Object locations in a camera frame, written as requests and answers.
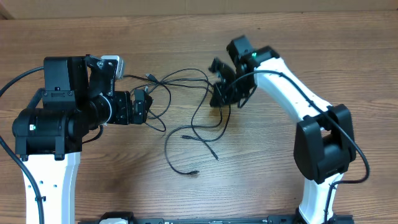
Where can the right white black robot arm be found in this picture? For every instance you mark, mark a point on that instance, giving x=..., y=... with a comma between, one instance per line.
x=322, y=147

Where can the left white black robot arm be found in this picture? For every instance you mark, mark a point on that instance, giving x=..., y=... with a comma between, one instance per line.
x=79, y=96

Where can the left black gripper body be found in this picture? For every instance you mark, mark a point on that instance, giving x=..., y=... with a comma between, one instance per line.
x=115, y=111

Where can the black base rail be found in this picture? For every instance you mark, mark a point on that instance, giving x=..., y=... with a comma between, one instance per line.
x=128, y=217

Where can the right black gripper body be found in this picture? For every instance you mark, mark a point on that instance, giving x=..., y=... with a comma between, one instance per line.
x=236, y=92

